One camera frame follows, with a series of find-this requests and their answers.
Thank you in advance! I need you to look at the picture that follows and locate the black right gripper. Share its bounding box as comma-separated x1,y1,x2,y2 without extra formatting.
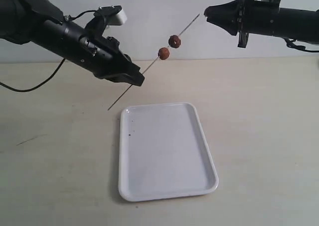
204,0,280,48

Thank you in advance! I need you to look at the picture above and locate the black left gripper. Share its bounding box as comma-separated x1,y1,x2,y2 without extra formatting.
74,24,145,87

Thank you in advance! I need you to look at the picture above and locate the thin metal skewer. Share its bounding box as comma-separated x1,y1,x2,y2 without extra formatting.
107,13,200,111

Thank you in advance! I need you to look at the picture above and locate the red date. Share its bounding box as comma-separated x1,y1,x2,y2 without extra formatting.
158,47,170,60
168,35,181,49

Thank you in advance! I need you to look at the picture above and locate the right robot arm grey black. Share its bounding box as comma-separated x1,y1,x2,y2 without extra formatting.
127,0,319,53

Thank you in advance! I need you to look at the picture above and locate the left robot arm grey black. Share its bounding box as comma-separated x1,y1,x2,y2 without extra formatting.
0,0,145,86

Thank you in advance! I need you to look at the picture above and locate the white rectangular plastic tray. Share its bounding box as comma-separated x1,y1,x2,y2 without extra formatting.
118,103,219,202

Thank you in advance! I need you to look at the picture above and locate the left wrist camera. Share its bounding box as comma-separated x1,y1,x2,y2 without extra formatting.
85,5,128,35

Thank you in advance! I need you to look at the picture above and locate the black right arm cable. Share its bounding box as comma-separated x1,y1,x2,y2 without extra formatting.
284,38,319,54

